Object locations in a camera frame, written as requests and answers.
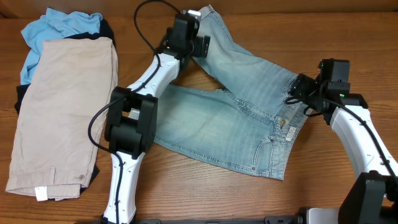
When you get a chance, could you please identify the light blue denim shorts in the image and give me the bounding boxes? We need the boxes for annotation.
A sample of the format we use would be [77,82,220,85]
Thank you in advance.
[155,6,306,180]

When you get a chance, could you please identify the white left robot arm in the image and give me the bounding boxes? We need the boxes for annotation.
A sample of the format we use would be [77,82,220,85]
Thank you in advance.
[100,35,210,223]

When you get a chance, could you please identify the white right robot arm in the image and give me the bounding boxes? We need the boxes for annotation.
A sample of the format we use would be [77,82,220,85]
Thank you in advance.
[287,74,397,223]

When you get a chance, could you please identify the black garment under pile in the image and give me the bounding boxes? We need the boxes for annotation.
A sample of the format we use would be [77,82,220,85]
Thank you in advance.
[14,19,116,200]

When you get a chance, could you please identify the light blue shirt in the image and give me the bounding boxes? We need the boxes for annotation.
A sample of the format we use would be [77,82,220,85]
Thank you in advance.
[20,8,103,85]

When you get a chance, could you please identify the beige folded shorts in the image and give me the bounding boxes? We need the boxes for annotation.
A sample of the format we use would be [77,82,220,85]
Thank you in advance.
[6,37,118,200]

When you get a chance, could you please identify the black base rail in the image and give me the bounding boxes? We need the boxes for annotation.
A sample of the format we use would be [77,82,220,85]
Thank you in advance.
[131,207,308,224]

